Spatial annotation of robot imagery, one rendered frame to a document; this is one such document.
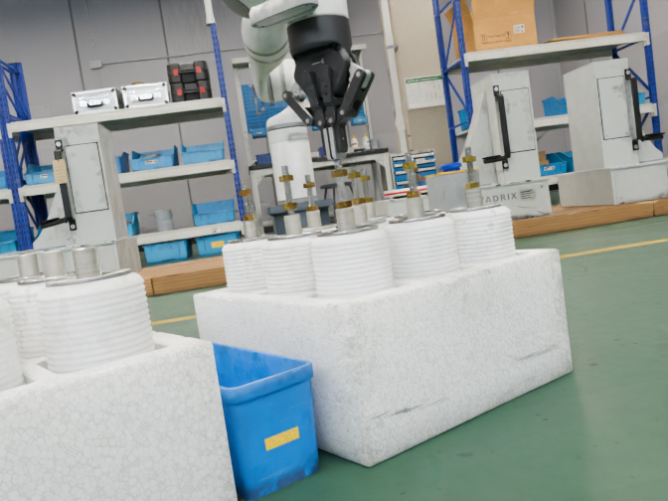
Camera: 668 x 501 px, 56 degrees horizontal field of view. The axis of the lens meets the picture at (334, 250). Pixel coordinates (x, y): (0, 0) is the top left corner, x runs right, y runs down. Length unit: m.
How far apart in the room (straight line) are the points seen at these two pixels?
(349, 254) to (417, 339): 0.13
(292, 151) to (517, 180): 1.98
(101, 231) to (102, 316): 2.48
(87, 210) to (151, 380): 2.52
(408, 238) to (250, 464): 0.33
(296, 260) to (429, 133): 6.62
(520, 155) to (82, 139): 2.07
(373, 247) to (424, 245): 0.09
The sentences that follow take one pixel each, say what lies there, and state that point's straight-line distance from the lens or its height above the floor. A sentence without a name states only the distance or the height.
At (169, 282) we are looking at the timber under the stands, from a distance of 2.89.
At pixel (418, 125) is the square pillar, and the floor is 1.02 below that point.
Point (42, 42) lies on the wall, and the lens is 9.97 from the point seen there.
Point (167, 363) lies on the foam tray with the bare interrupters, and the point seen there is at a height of 0.17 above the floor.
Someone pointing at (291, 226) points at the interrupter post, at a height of 0.27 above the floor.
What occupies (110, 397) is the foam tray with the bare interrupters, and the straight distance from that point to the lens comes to 0.57.
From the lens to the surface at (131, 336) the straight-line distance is 0.60.
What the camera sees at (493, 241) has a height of 0.21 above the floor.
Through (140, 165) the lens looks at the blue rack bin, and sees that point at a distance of 5.68.
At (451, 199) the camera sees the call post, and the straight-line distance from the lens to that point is 1.15.
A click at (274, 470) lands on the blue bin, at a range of 0.70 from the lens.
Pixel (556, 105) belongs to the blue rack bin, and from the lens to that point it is 6.58.
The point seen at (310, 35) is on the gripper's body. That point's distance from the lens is 0.76.
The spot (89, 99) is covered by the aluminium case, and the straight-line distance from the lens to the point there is 5.83.
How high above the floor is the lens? 0.29
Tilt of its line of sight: 4 degrees down
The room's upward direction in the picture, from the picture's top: 8 degrees counter-clockwise
